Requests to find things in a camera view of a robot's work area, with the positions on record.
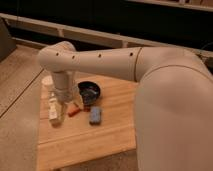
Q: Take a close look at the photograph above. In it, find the white horizontal rail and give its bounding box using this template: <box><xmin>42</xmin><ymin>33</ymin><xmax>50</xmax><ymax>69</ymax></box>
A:
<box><xmin>0</xmin><ymin>12</ymin><xmax>213</xmax><ymax>58</ymax></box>

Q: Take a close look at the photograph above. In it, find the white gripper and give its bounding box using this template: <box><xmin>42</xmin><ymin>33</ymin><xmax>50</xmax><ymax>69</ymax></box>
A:
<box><xmin>54</xmin><ymin>86</ymin><xmax>82</xmax><ymax>107</ymax></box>

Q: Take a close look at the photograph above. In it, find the grey object at left edge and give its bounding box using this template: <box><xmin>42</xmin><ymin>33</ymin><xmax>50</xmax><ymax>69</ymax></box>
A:
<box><xmin>0</xmin><ymin>17</ymin><xmax>17</xmax><ymax>62</ymax></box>

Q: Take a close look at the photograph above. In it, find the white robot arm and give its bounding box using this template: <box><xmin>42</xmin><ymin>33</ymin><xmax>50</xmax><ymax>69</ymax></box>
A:
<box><xmin>38</xmin><ymin>41</ymin><xmax>213</xmax><ymax>171</ymax></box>

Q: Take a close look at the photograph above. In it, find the wooden table board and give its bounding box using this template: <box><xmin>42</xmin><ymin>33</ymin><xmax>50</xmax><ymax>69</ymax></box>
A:
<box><xmin>36</xmin><ymin>76</ymin><xmax>137</xmax><ymax>171</ymax></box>

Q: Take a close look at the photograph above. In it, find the dark ceramic bowl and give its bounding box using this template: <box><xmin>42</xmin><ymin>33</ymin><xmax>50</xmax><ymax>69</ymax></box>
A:
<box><xmin>78</xmin><ymin>81</ymin><xmax>101</xmax><ymax>106</ymax></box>

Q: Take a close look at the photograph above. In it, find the white plastic bottle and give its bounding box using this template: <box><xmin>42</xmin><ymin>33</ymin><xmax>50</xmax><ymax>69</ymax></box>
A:
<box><xmin>48</xmin><ymin>93</ymin><xmax>63</xmax><ymax>126</ymax></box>

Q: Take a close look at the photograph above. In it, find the blue sponge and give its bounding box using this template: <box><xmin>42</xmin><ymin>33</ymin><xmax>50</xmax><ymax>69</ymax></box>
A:
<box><xmin>89</xmin><ymin>106</ymin><xmax>101</xmax><ymax>125</ymax></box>

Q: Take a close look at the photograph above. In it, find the white round cup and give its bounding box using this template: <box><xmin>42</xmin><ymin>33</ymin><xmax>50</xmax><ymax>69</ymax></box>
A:
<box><xmin>42</xmin><ymin>76</ymin><xmax>53</xmax><ymax>90</ymax></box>

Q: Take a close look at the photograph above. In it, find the red pepper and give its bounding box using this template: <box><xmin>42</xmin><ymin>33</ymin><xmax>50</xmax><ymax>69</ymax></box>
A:
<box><xmin>68</xmin><ymin>106</ymin><xmax>81</xmax><ymax>117</ymax></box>

